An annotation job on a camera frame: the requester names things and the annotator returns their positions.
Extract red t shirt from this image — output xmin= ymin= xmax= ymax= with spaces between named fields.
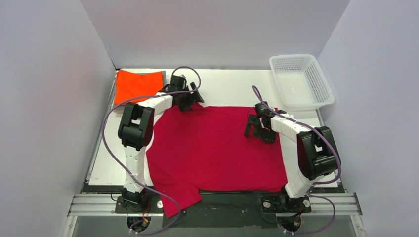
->
xmin=146 ymin=104 xmax=287 ymax=217

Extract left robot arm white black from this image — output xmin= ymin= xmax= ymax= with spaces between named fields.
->
xmin=118 ymin=75 xmax=204 ymax=212

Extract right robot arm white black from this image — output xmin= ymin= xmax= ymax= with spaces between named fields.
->
xmin=244 ymin=101 xmax=340 ymax=213

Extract grey blue folded t shirt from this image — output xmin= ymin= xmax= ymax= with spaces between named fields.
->
xmin=113 ymin=70 xmax=167 ymax=111

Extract white plastic basket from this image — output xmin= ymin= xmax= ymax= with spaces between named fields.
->
xmin=269 ymin=54 xmax=335 ymax=111

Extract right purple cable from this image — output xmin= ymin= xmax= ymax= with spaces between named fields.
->
xmin=251 ymin=85 xmax=342 ymax=186

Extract purple cable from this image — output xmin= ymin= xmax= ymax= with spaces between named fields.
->
xmin=251 ymin=85 xmax=342 ymax=186
xmin=100 ymin=66 xmax=202 ymax=236

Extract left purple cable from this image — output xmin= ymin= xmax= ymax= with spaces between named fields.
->
xmin=100 ymin=66 xmax=202 ymax=236

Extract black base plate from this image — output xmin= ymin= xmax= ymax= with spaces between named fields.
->
xmin=111 ymin=191 xmax=312 ymax=232

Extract aluminium rail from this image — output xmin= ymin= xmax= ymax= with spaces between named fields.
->
xmin=68 ymin=193 xmax=362 ymax=216

